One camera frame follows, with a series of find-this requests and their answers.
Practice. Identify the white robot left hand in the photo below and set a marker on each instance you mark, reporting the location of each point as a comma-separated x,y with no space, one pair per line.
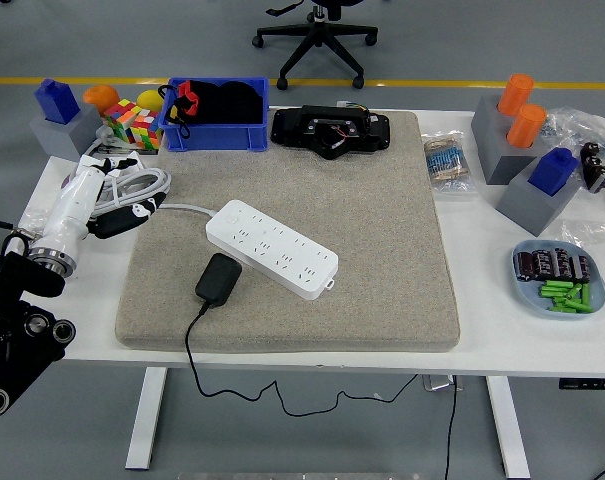
74,205

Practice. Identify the black plug adapter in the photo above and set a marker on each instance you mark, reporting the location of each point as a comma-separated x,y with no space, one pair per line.
218,277

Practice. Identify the white power strip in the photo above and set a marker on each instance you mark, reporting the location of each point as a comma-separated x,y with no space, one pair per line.
272,245

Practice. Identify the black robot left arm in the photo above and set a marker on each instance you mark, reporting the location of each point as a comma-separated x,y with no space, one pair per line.
12,330

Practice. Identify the small white round plug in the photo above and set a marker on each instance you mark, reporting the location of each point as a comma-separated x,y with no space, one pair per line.
104,135

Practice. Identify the white cardboard box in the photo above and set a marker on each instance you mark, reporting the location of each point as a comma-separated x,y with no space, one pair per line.
88,161

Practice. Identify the thin black tool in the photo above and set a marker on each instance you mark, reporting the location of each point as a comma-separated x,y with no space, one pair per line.
107,149

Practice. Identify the colourful puzzle cube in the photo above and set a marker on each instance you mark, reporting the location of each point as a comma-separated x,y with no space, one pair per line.
121,117
146,131

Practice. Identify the blue block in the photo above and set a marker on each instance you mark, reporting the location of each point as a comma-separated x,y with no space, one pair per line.
552,172
57,102

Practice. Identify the orange ball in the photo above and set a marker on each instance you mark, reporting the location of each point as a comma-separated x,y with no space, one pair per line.
101,96

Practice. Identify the yellow ball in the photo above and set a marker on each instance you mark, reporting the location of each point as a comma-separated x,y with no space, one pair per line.
149,99

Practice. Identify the blue plastic bin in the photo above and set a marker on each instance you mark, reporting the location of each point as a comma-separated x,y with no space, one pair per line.
212,137

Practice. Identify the black pouch with red trim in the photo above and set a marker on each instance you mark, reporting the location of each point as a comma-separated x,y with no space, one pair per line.
227,105

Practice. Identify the white table leg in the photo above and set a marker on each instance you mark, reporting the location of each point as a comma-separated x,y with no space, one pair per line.
147,420
507,425

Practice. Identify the black electronic module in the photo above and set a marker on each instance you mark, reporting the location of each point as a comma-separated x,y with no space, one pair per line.
292,127

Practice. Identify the grey-brown mat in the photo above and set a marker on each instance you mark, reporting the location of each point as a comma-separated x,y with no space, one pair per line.
357,250

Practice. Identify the black office chair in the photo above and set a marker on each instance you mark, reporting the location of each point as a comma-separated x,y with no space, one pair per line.
318,30

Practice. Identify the clear bag of resistors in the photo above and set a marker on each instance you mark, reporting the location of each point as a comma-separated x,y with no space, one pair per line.
447,162

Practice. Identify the large grey block holder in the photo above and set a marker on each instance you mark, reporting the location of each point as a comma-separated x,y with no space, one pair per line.
492,145

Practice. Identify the black capacitor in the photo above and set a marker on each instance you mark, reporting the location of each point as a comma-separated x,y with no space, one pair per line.
562,262
543,262
524,265
582,268

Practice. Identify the orange cylinder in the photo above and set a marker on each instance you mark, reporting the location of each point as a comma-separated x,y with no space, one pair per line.
526,125
515,94

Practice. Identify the light blue plate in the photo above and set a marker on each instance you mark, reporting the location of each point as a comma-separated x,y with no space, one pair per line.
532,300

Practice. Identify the green battery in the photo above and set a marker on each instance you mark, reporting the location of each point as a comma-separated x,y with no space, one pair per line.
585,295
562,310
554,292
556,285
573,291
574,305

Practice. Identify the clear bag of screws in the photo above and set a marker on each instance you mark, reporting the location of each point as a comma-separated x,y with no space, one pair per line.
567,125

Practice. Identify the clear plastic bag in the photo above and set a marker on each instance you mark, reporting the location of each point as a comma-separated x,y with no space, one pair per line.
597,235

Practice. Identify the bag of black capacitors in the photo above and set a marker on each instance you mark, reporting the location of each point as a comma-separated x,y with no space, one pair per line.
599,167

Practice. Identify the black table control panel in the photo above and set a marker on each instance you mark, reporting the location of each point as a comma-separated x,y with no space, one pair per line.
582,384

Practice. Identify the metal bracket under table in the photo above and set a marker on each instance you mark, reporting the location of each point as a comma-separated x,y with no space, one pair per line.
437,382

